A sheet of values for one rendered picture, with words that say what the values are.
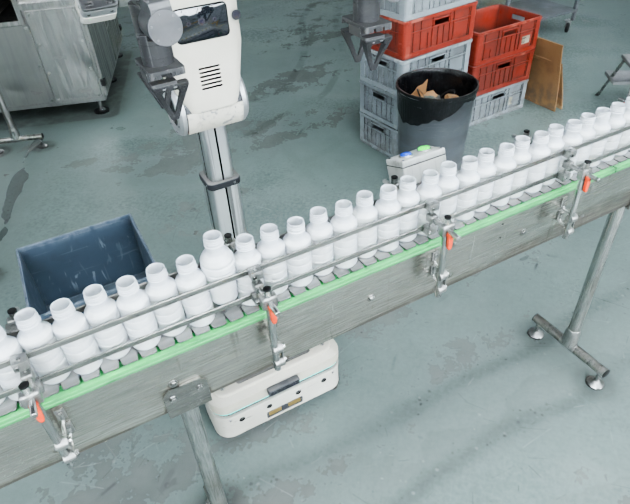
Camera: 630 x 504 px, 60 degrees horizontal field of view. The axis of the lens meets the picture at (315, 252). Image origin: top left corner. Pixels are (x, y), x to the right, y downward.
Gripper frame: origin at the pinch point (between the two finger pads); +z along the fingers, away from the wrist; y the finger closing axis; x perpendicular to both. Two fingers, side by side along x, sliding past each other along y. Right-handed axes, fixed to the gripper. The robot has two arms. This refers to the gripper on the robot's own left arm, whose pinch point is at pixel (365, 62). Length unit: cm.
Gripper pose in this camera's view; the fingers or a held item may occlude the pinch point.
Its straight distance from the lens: 128.5
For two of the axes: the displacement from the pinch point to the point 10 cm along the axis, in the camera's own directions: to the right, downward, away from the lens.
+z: 0.4, 7.8, 6.3
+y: -4.7, -5.4, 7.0
